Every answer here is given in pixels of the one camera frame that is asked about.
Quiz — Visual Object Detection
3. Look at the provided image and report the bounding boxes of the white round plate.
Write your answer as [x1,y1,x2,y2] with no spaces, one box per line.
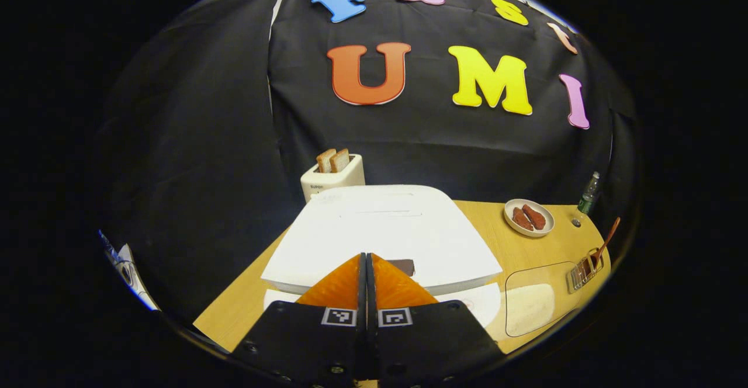
[504,199,555,238]

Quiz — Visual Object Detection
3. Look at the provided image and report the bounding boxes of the metal wire chopstick holder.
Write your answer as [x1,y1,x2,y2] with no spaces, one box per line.
[567,248,605,292]

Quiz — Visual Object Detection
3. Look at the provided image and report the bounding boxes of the white toaster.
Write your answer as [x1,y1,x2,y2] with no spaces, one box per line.
[300,153,366,203]

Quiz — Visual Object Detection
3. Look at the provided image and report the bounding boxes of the black backdrop cloth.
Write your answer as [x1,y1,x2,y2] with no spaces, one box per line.
[96,0,638,318]

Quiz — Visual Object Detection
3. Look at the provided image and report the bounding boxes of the white rice cooker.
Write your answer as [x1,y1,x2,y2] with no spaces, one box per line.
[260,185,503,330]

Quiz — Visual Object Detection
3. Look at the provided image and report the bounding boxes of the clear box of rice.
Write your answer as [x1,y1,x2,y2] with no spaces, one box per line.
[505,261,585,338]

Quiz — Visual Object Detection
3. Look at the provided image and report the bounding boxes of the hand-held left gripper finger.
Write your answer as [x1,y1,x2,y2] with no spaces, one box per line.
[234,252,368,384]
[367,253,504,384]

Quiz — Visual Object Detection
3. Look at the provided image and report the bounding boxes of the white side table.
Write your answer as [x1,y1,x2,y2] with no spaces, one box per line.
[98,230,158,311]

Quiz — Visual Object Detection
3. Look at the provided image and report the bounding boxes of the green label plastic bottle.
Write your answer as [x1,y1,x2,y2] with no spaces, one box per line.
[572,172,601,227]

